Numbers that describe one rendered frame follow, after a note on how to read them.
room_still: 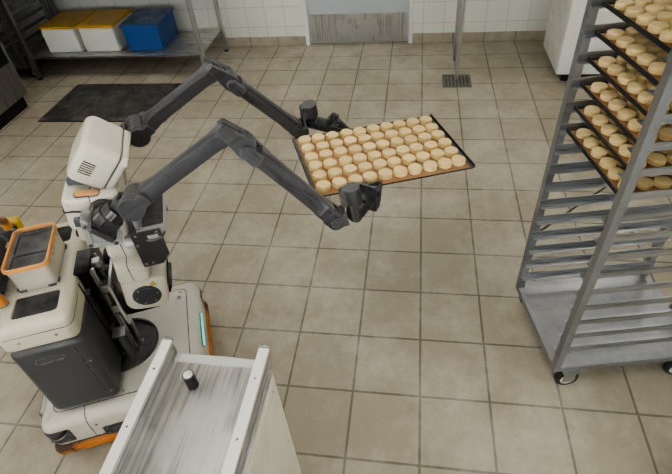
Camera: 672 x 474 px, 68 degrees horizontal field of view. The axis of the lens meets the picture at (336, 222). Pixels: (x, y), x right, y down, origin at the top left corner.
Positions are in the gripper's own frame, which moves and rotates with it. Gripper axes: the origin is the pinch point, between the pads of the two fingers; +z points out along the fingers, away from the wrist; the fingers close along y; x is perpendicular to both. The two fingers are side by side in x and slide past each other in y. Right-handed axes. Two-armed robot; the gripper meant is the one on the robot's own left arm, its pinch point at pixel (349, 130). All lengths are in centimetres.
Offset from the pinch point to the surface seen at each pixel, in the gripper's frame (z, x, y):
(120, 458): 10, 137, 13
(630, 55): 90, -10, -42
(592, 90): 83, -21, -24
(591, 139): 87, -19, -8
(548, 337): 96, -3, 83
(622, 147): 96, -2, -17
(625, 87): 92, -9, -33
